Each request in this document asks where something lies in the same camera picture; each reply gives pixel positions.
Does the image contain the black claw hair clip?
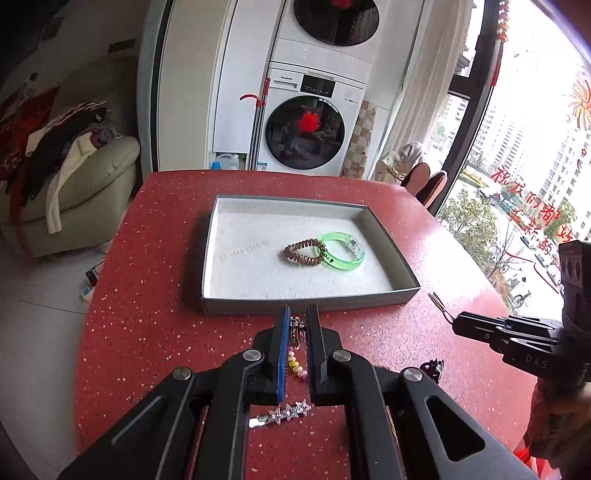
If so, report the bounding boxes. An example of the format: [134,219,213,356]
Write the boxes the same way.
[420,359,445,384]

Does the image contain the silver star hair clip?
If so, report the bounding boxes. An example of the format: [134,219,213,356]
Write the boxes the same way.
[249,400,311,429]

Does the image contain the pink yellow spiral bracelet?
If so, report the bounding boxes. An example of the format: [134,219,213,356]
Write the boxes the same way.
[286,349,310,382]

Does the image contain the silver heart hair clip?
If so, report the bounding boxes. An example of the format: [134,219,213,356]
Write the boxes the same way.
[289,315,307,350]

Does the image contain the grey jewelry tray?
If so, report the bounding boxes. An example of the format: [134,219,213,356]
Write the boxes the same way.
[201,195,420,315]

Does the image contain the person's right hand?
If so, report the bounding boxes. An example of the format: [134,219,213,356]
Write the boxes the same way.
[524,379,590,467]

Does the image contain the brown round chair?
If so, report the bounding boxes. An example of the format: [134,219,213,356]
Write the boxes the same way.
[416,171,448,208]
[401,162,431,196]

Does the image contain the green translucent bangle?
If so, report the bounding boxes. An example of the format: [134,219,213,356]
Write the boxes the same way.
[321,231,366,271]

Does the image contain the white hooded garment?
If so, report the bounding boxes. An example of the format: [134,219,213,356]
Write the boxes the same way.
[372,141,423,185]

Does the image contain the checkered beige cloth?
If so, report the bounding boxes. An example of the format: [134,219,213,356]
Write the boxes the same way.
[341,100,377,179]

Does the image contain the green leather sofa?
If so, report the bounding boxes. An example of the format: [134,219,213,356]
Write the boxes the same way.
[1,55,140,258]

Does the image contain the blue capped detergent bottle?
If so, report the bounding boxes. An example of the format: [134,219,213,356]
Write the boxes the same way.
[211,153,240,171]

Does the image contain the white washing machine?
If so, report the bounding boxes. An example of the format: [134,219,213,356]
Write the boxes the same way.
[254,61,365,177]

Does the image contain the white upper dryer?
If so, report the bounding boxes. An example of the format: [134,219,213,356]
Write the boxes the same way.
[269,0,426,70]

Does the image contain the pile of clothes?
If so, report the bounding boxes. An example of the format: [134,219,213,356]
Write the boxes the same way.
[4,100,120,234]

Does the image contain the brown spiral hair tie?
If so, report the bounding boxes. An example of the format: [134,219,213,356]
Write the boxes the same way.
[282,238,329,268]

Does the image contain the red handled mop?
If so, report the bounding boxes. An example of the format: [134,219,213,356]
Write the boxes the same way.
[239,77,271,171]

